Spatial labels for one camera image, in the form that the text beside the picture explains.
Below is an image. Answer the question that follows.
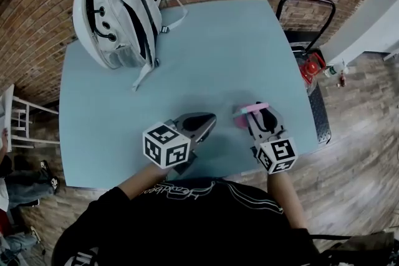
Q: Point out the grey backpack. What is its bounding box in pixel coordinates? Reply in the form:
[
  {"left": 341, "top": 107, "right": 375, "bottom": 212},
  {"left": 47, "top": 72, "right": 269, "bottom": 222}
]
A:
[{"left": 72, "top": 0, "right": 189, "bottom": 93}]

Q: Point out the person's black shirt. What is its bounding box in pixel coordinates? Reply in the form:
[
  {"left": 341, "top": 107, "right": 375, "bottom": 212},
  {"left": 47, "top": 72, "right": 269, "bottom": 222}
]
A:
[{"left": 51, "top": 177, "right": 319, "bottom": 266}]

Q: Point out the dark bag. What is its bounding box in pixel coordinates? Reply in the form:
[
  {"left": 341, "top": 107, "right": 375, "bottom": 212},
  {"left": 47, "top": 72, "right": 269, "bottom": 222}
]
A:
[{"left": 311, "top": 229, "right": 397, "bottom": 266}]

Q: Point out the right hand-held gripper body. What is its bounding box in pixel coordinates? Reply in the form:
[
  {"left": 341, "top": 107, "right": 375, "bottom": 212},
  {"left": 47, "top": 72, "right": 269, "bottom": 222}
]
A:
[{"left": 250, "top": 102, "right": 299, "bottom": 176}]

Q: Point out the person's left forearm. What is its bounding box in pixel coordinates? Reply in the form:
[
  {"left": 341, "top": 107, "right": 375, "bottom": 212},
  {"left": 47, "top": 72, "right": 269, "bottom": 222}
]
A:
[{"left": 117, "top": 161, "right": 171, "bottom": 201}]

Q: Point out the black hand cart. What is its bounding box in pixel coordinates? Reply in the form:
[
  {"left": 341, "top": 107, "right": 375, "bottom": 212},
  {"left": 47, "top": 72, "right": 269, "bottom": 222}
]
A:
[{"left": 276, "top": 0, "right": 337, "bottom": 146}]

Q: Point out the person's right forearm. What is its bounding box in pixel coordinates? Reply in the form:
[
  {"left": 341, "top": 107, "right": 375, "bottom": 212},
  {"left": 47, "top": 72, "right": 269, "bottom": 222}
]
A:
[{"left": 267, "top": 170, "right": 310, "bottom": 232}]

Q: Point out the white wooden stool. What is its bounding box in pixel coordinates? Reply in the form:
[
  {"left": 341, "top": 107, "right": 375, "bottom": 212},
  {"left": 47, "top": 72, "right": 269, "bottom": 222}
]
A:
[{"left": 0, "top": 83, "right": 60, "bottom": 153}]

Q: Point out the white bottle with green label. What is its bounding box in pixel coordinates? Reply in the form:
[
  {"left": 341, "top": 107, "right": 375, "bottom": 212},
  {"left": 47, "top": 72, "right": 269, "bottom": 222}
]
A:
[{"left": 324, "top": 64, "right": 340, "bottom": 78}]

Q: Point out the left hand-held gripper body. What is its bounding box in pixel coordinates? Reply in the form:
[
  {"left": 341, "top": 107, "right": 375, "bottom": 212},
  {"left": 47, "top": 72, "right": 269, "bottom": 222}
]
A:
[{"left": 142, "top": 112, "right": 218, "bottom": 175}]

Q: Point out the white cabinet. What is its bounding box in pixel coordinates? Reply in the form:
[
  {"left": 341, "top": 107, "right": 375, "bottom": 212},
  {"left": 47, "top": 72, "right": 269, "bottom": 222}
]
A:
[{"left": 320, "top": 0, "right": 399, "bottom": 65}]

